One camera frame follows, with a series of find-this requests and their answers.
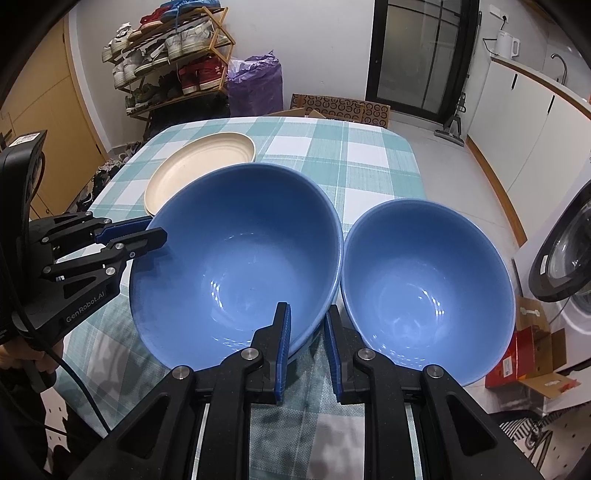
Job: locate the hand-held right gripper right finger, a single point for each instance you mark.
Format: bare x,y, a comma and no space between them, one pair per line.
333,355

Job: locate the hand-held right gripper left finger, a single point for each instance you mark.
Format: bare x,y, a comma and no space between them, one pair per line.
281,353

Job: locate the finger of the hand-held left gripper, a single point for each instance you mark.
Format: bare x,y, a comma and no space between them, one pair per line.
124,228
143,241

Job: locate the blue ceramic bowl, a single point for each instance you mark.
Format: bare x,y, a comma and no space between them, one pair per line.
425,286
308,340
240,258

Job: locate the beige ribbed plate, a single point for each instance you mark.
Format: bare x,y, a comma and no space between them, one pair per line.
203,161
150,207

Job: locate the person's left hand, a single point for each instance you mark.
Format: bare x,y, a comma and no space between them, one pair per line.
46,364

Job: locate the pile of scattered sneakers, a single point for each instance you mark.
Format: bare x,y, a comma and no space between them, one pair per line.
108,180

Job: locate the yellow wooden door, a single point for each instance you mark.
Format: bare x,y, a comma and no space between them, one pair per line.
46,115

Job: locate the red cardboard box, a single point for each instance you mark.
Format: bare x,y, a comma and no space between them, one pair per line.
521,350

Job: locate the purple plastic bag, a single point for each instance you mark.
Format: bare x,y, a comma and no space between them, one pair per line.
256,87

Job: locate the wooden shoe rack with shoes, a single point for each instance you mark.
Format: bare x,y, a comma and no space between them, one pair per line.
184,46

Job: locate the teal plaid tablecloth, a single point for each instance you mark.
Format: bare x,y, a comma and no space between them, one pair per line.
369,161

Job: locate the black and white mat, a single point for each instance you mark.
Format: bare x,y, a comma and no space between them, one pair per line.
535,429

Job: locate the brown patterned cardboard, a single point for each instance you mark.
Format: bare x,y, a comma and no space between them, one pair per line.
341,108

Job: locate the white washing machine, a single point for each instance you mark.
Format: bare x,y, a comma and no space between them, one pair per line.
563,258

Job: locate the stick vacuum cleaner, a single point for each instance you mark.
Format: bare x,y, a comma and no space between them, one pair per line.
452,127

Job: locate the white kitchen base cabinet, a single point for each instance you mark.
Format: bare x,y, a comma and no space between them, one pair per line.
521,129

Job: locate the black framed glass door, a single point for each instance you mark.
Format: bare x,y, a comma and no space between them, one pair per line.
425,55

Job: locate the white electric kettle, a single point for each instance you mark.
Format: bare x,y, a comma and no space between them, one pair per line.
505,46

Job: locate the chrome kitchen faucet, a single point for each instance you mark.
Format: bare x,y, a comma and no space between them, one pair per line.
562,67

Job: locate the white wall socket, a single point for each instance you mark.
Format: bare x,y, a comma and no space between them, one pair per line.
498,14

